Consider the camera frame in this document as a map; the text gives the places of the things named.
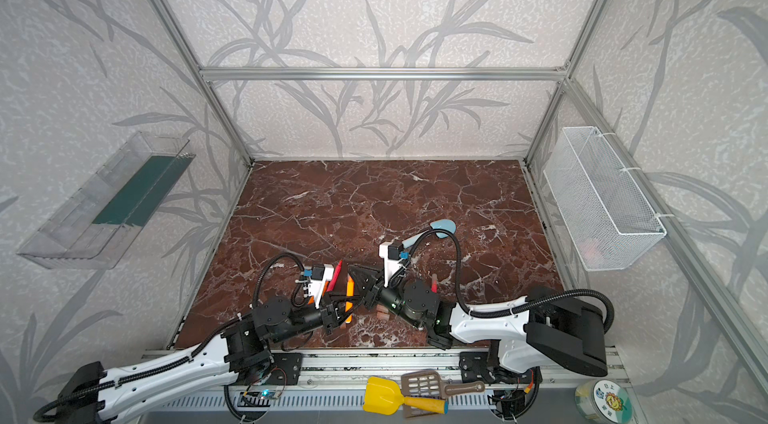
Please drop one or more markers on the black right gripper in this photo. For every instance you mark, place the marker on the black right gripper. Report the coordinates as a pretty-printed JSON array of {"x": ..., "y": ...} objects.
[{"x": 372, "y": 290}]

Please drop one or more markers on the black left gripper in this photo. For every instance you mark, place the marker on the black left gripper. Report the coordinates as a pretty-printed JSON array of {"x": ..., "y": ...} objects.
[{"x": 334, "y": 313}]

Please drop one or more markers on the magenta marker pen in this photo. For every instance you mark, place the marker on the magenta marker pen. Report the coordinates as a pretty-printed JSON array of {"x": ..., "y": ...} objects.
[{"x": 336, "y": 273}]

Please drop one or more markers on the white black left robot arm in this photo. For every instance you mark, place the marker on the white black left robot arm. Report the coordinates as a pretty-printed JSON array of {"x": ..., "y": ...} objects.
[{"x": 238, "y": 352}]

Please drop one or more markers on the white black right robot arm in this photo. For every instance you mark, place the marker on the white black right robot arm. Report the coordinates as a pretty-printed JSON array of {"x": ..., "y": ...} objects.
[{"x": 546, "y": 327}]

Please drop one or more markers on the yellow toy shovel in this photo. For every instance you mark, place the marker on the yellow toy shovel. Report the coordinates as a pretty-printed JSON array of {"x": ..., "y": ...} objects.
[{"x": 384, "y": 396}]

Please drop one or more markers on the light blue toy shovel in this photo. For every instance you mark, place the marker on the light blue toy shovel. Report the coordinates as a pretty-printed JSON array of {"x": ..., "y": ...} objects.
[{"x": 441, "y": 226}]

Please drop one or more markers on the brown toy spatula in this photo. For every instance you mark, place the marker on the brown toy spatula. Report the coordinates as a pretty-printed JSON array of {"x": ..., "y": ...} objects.
[{"x": 429, "y": 384}]

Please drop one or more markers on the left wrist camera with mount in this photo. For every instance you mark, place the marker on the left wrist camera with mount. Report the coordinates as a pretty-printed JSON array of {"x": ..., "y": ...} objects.
[{"x": 315, "y": 280}]

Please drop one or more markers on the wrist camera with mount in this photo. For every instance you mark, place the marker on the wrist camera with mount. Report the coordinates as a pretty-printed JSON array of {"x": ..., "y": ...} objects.
[
  {"x": 394, "y": 255},
  {"x": 315, "y": 280}
]

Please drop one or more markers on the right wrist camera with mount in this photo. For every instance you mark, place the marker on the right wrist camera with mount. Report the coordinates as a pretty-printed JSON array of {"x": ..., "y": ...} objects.
[{"x": 394, "y": 255}]

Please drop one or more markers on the green circuit board with wires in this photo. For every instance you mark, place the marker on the green circuit board with wires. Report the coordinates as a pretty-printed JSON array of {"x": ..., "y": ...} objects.
[{"x": 253, "y": 397}]

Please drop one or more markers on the white wire mesh basket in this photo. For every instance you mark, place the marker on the white wire mesh basket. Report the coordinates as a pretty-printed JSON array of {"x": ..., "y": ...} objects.
[{"x": 609, "y": 219}]

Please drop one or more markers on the clear plastic wall tray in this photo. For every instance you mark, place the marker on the clear plastic wall tray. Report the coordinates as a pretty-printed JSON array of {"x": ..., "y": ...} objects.
[{"x": 96, "y": 226}]

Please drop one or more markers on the aluminium cage frame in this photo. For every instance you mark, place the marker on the aluminium cage frame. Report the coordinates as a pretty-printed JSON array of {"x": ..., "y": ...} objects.
[{"x": 742, "y": 335}]

